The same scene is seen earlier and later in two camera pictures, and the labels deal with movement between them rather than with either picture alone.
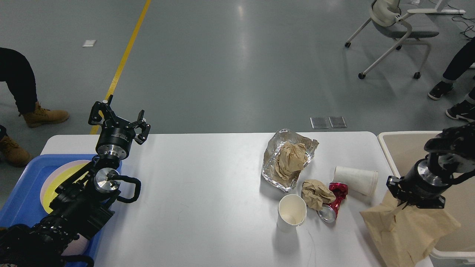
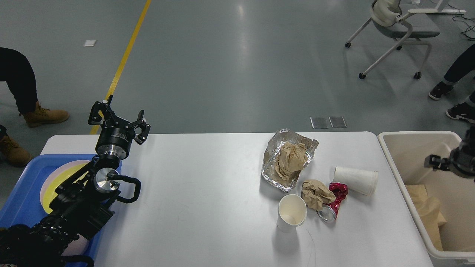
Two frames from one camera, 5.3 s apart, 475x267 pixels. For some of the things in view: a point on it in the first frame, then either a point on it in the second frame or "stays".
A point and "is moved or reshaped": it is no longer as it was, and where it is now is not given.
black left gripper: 117,135 stays
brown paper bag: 405,235 is moved or reshaped
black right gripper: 419,182 to 462,161
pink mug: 79,246 stays
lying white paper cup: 363,181 stays
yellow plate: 50,194 stays
